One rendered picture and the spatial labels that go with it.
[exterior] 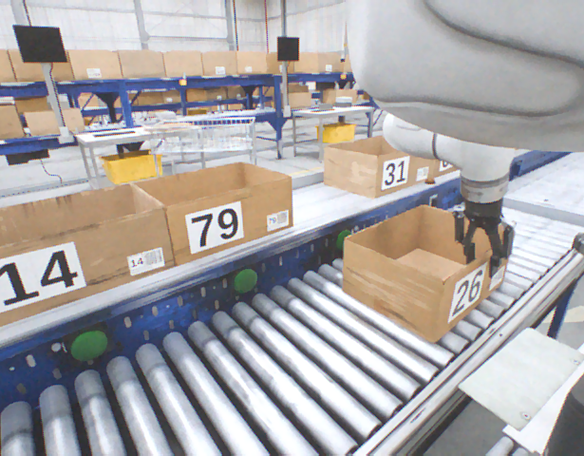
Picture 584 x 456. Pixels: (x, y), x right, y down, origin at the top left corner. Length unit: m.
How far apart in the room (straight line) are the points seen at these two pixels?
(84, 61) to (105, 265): 4.63
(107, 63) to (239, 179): 4.30
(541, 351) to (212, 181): 1.04
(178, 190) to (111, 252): 0.40
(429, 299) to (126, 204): 0.88
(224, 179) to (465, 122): 1.11
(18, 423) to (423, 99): 0.86
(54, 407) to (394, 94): 0.83
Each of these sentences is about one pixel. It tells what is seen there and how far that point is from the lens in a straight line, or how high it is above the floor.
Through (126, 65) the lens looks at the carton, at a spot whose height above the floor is 1.54.
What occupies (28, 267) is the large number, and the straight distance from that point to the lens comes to 0.87.
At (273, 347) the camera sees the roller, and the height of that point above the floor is 0.74.
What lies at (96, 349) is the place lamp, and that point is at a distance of 0.89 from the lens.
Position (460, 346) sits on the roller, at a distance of 0.93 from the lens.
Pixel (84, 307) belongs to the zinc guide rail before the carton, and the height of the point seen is 0.89.
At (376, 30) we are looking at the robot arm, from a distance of 0.18.
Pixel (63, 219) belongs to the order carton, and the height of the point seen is 0.98.
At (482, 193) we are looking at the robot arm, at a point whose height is 1.10.
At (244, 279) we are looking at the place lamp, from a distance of 0.96.
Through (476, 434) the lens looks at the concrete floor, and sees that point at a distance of 1.76.
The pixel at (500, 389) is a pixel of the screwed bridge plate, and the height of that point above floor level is 0.75.
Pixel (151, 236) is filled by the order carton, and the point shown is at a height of 0.99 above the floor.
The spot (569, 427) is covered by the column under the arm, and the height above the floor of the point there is 1.05.
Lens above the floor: 1.33
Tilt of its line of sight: 24 degrees down
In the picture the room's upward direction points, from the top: 2 degrees counter-clockwise
